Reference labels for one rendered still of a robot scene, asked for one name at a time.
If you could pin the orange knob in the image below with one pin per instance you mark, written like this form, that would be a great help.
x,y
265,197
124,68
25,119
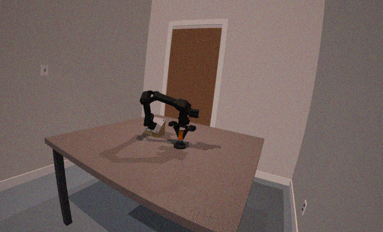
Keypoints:
x,y
180,135

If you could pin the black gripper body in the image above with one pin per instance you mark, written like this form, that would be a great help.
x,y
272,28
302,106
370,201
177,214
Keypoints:
x,y
182,123

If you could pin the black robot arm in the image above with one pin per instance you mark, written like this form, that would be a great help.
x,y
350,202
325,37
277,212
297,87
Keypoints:
x,y
180,104

